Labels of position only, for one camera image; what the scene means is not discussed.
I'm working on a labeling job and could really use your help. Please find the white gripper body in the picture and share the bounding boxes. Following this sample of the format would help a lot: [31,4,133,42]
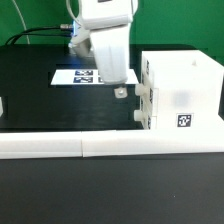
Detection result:
[79,0,138,84]

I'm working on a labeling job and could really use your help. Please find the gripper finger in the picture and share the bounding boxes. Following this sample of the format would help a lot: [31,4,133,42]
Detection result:
[114,87,128,98]

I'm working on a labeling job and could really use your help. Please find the white drawer tray with tag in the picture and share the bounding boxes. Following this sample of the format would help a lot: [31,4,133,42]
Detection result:
[134,107,157,130]

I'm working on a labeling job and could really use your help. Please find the white drawer cabinet box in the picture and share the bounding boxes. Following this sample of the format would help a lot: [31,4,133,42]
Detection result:
[138,50,224,130]

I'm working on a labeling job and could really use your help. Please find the white tag sheet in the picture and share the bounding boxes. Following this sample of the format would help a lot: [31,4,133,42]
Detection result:
[49,68,140,86]

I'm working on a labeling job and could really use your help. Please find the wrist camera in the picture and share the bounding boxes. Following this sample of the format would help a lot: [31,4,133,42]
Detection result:
[68,28,91,58]

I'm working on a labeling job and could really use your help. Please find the black cable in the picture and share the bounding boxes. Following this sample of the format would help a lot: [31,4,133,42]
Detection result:
[4,23,76,46]

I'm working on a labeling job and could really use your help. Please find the white cable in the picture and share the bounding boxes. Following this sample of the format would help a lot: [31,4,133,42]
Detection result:
[11,0,81,45]

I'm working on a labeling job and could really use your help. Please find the white front rail right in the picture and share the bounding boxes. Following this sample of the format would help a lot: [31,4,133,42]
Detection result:
[82,129,224,157]

